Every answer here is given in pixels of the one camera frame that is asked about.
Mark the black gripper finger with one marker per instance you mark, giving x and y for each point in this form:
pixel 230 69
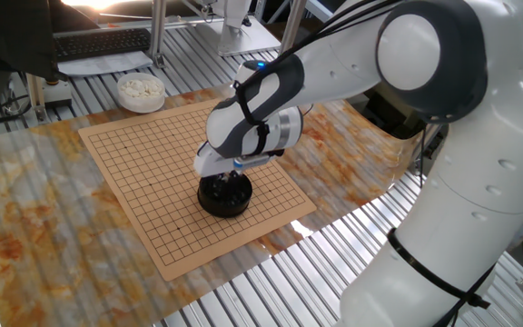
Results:
pixel 225 178
pixel 234 175

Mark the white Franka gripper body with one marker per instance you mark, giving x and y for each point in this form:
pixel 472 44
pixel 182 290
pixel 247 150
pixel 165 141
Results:
pixel 209 164

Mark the black bowl of Go stones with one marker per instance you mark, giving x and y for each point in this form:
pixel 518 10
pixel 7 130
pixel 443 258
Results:
pixel 225 209

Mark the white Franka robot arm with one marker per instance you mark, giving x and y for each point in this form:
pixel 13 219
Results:
pixel 479 168

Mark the tan Go board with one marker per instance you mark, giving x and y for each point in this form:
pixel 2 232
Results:
pixel 152 181

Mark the white bowl of Go stones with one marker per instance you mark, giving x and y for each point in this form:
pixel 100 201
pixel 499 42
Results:
pixel 141 105

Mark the white paper sheet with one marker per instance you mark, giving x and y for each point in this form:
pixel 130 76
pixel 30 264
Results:
pixel 107 63

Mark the black computer keyboard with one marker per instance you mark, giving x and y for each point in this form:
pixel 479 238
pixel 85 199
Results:
pixel 102 43

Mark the black box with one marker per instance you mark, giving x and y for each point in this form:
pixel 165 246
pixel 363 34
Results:
pixel 388 125

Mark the white box with knob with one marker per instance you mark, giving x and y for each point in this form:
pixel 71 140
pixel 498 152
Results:
pixel 57 93

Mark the orange marble pattern mat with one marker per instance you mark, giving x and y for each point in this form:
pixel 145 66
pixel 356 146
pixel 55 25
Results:
pixel 39 227

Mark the black monitor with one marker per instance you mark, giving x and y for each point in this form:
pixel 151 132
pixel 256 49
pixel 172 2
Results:
pixel 12 36

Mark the aluminium frame bar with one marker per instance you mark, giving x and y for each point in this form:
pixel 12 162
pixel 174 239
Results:
pixel 157 32
pixel 36 97
pixel 293 20

